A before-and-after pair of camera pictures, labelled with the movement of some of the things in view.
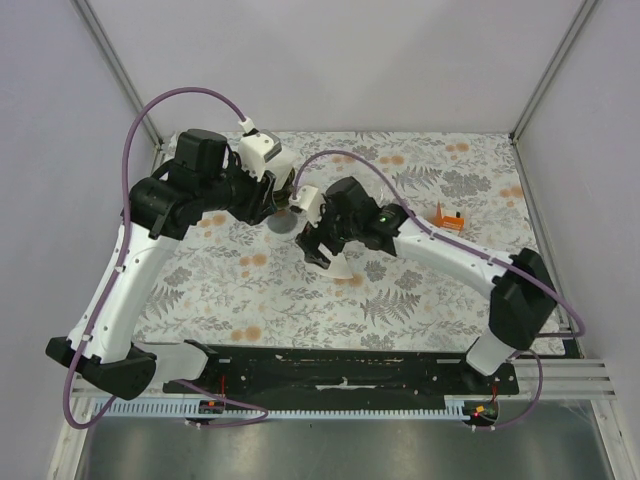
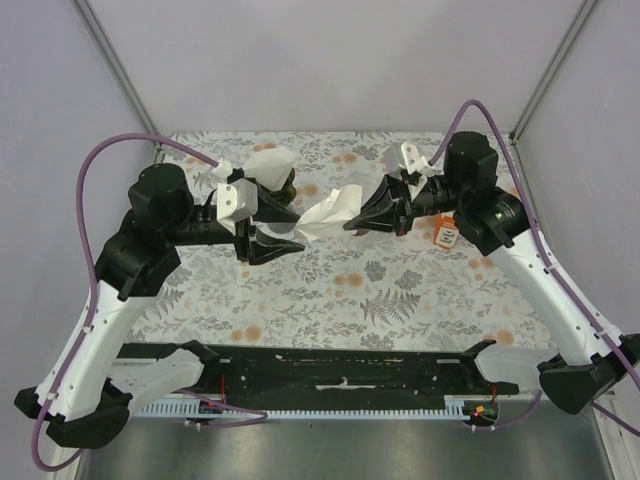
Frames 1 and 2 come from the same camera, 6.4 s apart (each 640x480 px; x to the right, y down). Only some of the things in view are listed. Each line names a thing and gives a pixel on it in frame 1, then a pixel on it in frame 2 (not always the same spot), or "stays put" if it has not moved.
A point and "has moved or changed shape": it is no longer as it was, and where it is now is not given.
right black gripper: x=312 y=238 -> x=397 y=217
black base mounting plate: x=382 y=370 stays put
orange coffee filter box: x=452 y=223 stays put
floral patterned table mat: x=252 y=282 stays put
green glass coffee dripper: x=279 y=197 stays put
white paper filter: x=339 y=267 has moved or changed shape
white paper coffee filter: x=281 y=167 stays put
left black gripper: x=259 y=206 -> x=259 y=253
